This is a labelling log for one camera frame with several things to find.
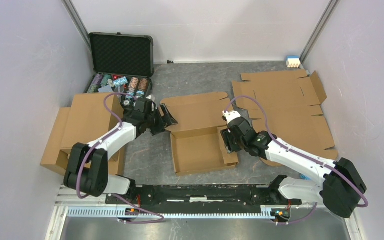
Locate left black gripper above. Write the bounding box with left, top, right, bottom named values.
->
left=145, top=103, right=178, bottom=136

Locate cardboard box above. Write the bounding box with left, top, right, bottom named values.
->
left=40, top=107, right=126, bottom=176
left=60, top=92, right=124, bottom=154
left=161, top=91, right=239, bottom=177

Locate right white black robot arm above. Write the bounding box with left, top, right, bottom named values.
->
left=221, top=111, right=367, bottom=219

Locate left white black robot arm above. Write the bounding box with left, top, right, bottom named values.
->
left=63, top=98, right=178, bottom=204

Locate stack of flat cardboard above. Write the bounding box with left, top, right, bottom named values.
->
left=232, top=69, right=338, bottom=160

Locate black poker chip case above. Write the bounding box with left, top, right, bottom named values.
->
left=85, top=32, right=155, bottom=98

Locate white blue block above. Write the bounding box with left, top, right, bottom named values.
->
left=285, top=55, right=302, bottom=69

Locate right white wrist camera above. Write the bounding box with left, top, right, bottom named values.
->
left=222, top=110, right=242, bottom=125

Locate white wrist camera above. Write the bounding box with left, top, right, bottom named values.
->
left=222, top=110, right=242, bottom=125
left=146, top=95, right=156, bottom=102

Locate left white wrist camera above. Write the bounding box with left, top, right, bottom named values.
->
left=146, top=95, right=156, bottom=102

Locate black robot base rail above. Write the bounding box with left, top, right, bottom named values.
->
left=124, top=184, right=302, bottom=214

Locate white toothed cable duct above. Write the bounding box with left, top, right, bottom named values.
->
left=66, top=207, right=276, bottom=220

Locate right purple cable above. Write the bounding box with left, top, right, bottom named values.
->
left=224, top=95, right=369, bottom=208

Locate left aluminium corner post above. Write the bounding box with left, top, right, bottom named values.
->
left=62, top=0, right=91, bottom=51

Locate aluminium corner post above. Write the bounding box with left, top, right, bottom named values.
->
left=62, top=0, right=91, bottom=51
left=300, top=0, right=340, bottom=63

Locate right aluminium corner post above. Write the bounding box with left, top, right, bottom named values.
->
left=300, top=0, right=340, bottom=63

